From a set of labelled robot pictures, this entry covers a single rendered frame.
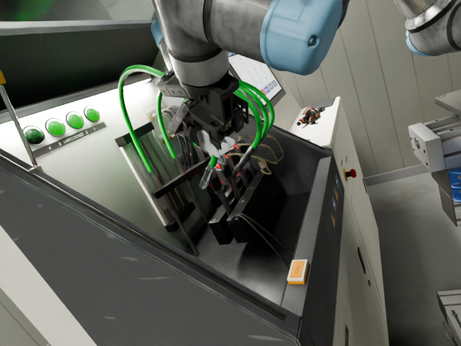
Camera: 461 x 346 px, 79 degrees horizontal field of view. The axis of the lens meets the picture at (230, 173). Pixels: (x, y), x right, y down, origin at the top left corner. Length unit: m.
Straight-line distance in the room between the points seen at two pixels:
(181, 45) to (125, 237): 0.31
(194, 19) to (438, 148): 0.69
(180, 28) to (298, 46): 0.13
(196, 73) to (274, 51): 0.12
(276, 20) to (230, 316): 0.41
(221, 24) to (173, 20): 0.06
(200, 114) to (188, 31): 0.15
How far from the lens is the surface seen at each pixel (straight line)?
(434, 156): 0.86
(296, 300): 0.53
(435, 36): 0.93
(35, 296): 0.94
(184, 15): 0.31
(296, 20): 0.26
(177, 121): 0.73
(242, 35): 0.28
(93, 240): 0.56
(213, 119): 0.43
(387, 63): 2.45
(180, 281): 0.49
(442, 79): 2.58
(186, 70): 0.36
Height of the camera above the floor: 1.32
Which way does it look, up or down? 18 degrees down
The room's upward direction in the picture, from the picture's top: 24 degrees counter-clockwise
